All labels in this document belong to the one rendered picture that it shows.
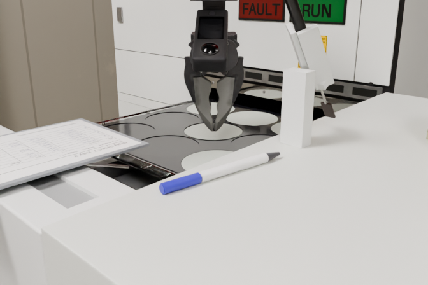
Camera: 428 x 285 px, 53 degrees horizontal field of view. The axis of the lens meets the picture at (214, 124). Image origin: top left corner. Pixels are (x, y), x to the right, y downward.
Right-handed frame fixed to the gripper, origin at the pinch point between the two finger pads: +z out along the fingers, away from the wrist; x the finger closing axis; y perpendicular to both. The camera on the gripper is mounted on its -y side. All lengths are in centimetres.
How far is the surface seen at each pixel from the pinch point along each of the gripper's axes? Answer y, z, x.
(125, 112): 62, 15, 27
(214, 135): 3.7, 3.1, -0.1
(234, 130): 6.7, 3.1, -3.6
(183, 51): 43.7, -6.1, 7.6
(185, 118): 15.4, 3.3, 5.4
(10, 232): -33.0, -0.5, 17.1
